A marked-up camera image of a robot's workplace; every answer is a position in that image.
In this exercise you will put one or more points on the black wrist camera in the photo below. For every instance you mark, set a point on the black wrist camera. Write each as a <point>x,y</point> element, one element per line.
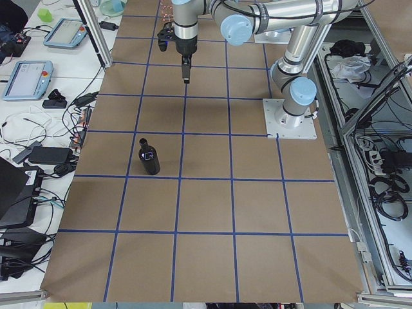
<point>166,35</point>

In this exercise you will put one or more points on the black power adapter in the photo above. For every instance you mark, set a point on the black power adapter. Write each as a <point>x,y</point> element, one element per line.
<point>108,26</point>

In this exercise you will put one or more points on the blue teach pendant near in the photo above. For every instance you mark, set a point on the blue teach pendant near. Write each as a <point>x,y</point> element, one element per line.
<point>29,80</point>

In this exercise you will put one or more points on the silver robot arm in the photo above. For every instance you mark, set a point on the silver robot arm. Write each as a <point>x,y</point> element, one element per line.
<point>239,22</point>

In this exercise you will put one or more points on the white crumpled cloth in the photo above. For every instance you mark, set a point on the white crumpled cloth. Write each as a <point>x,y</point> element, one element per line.
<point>353,69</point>

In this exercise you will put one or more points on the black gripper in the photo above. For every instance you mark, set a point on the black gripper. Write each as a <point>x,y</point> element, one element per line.
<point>186,47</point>

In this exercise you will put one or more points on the blue teach pendant far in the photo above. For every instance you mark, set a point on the blue teach pendant far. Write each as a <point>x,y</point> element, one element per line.
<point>67,34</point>

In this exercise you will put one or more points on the brown gridded table mat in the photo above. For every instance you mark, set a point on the brown gridded table mat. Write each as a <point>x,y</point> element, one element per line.
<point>231,216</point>

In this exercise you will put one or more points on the green glass plate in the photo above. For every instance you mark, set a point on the green glass plate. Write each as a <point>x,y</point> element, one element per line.
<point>107,10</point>

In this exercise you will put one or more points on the copper wire wine basket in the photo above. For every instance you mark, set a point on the copper wire wine basket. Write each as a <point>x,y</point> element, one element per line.
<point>166,10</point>

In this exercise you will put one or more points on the aluminium frame post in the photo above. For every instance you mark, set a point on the aluminium frame post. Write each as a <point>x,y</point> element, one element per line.
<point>90,21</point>

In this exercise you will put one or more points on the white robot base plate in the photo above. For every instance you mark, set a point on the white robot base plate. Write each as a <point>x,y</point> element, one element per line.
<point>279,124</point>

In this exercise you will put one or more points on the blue foam block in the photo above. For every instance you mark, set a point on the blue foam block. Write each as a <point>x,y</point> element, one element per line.
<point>117,5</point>

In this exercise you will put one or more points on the green block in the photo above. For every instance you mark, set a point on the green block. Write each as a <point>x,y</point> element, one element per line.
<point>45,15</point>

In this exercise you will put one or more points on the black power brick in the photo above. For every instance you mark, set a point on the black power brick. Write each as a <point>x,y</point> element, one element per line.
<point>50,155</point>

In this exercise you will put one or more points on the blue teach pendant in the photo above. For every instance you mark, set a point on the blue teach pendant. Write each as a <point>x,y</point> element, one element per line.
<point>29,80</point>
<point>67,34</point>

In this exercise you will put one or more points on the black small device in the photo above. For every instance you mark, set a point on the black small device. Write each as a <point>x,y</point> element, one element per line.
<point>55,100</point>

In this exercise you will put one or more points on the dark wine bottle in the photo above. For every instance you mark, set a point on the dark wine bottle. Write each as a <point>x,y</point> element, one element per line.
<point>148,157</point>

